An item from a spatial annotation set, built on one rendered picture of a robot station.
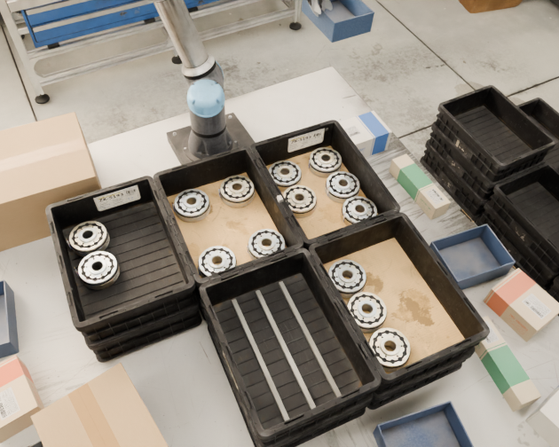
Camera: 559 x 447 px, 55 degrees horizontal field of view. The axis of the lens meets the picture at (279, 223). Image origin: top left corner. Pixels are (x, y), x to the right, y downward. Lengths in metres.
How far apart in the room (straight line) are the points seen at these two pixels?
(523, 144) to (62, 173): 1.82
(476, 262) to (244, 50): 2.29
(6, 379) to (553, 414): 1.34
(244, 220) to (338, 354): 0.48
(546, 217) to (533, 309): 0.83
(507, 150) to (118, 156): 1.57
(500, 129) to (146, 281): 1.68
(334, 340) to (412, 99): 2.17
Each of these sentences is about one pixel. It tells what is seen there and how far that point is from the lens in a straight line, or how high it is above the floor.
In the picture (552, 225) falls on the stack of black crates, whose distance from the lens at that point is 2.41.
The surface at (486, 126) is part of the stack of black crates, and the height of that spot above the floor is 0.49.
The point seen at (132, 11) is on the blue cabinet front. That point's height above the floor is 0.39.
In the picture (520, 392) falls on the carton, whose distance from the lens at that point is 1.55.
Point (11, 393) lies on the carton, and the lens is 1.52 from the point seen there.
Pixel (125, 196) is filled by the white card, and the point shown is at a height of 0.89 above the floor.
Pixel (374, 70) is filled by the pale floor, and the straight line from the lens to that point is 3.49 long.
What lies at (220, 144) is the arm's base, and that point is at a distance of 1.81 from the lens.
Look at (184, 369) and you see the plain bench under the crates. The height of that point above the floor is 0.70.
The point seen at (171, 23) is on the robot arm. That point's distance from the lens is 1.74.
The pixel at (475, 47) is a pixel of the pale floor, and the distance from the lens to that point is 3.87.
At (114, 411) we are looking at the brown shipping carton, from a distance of 1.33.
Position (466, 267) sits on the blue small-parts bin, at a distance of 1.74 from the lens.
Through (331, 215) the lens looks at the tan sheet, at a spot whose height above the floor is 0.83.
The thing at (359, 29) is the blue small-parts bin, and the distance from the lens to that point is 1.84.
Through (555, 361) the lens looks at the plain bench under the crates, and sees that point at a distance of 1.70.
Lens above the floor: 2.09
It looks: 54 degrees down
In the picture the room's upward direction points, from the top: 2 degrees clockwise
